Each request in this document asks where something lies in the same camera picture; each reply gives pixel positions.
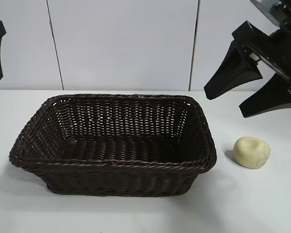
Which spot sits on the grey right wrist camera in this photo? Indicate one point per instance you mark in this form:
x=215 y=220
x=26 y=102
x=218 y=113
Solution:
x=264 y=9

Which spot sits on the pale yellow egg yolk pastry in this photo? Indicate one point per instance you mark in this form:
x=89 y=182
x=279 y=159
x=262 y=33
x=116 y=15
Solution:
x=251 y=153

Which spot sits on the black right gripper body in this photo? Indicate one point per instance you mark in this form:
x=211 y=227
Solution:
x=283 y=53

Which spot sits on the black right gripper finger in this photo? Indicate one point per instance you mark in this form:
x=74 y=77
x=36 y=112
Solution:
x=271 y=99
x=232 y=75

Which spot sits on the dark brown woven basket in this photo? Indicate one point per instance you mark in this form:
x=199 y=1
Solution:
x=111 y=150

